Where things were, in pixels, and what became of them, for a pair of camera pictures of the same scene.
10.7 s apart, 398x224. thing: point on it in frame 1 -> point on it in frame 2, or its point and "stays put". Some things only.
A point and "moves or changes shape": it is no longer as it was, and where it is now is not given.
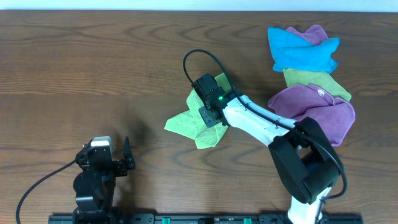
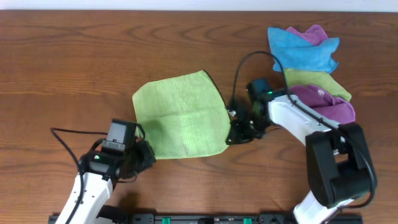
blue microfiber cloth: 290,51 stays put
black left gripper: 121,165 -> 151,158
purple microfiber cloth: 334,116 stays put
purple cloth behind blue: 315,35 stays put
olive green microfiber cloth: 324,81 stays put
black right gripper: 206,118 -> 239,137
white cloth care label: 321,92 stays put
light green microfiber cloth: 191,123 moves or changes shape
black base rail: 199,219 stays put
